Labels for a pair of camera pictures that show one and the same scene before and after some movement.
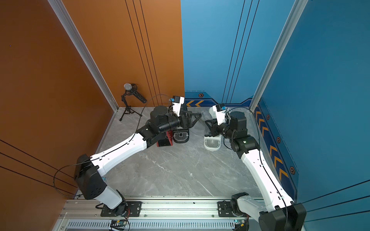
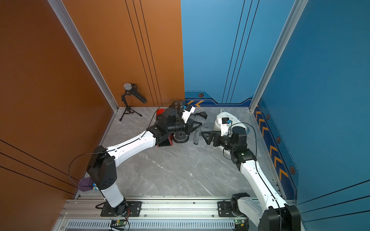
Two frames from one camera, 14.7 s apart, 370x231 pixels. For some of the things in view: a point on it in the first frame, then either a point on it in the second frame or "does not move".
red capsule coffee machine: x=168 y=141 does not move
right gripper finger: x=212 y=121 -> x=206 y=138
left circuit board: x=118 y=224 does not move
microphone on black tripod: x=130 y=89 does not move
